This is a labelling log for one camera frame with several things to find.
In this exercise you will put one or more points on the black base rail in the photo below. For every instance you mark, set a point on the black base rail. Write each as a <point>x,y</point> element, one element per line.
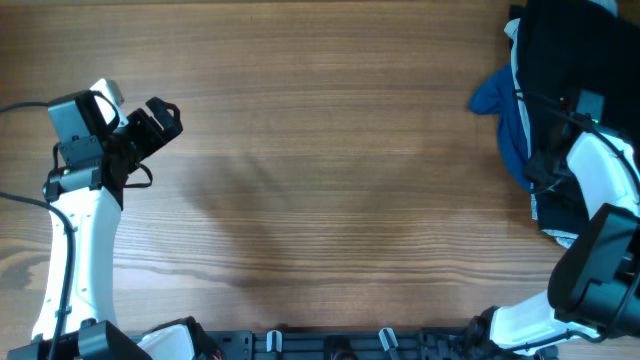
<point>384,344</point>

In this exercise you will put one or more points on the black shorts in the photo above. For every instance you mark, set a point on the black shorts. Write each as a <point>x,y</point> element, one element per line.
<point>564,48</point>

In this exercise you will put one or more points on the light denim shorts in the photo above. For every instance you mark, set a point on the light denim shorts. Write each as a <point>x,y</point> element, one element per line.
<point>588,102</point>

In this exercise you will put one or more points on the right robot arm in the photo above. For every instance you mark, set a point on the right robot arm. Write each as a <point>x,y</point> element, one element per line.
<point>593,291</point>

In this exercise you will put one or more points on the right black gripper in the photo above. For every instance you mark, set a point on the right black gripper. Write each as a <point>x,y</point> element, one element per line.
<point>538,175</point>

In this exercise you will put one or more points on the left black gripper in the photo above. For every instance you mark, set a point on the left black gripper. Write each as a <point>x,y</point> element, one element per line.
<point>173,126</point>

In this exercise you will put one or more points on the blue garment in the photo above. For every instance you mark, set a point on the blue garment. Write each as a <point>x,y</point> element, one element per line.
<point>495,96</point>

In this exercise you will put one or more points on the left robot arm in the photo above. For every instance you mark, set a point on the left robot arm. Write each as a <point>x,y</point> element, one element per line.
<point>98,148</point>

